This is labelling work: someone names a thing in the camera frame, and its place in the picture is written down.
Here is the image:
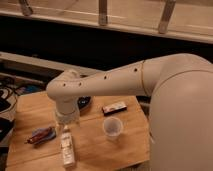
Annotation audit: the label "metal railing post right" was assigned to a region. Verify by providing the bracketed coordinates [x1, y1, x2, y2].
[158, 0, 176, 34]

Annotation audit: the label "red multitool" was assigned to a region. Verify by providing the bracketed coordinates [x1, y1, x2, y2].
[25, 127, 52, 144]

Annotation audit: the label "blue cloth pad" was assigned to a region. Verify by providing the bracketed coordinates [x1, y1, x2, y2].
[30, 127, 56, 145]

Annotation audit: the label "translucent plastic cup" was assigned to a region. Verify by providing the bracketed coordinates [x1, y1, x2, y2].
[102, 117, 123, 141]

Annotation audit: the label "black cables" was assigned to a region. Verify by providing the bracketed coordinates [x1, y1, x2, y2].
[0, 77, 26, 114]

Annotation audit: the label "dark ceramic bowl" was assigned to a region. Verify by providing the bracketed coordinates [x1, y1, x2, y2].
[78, 96, 91, 110]

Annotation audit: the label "metal railing post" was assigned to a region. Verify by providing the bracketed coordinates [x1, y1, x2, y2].
[98, 0, 108, 26]
[19, 0, 33, 16]
[158, 0, 176, 34]

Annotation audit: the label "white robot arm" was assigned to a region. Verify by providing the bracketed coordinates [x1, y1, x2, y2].
[46, 53, 213, 171]

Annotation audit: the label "metal railing post left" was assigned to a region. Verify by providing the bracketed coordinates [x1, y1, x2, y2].
[19, 0, 33, 16]

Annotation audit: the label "metal railing post middle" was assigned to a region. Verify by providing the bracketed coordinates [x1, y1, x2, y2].
[98, 0, 108, 26]

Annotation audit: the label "white plastic bottle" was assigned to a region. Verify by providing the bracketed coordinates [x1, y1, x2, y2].
[60, 126, 76, 168]

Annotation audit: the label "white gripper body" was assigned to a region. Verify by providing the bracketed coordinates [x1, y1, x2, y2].
[55, 111, 80, 131]

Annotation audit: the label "wooden table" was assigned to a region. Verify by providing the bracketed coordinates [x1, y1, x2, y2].
[6, 92, 149, 171]

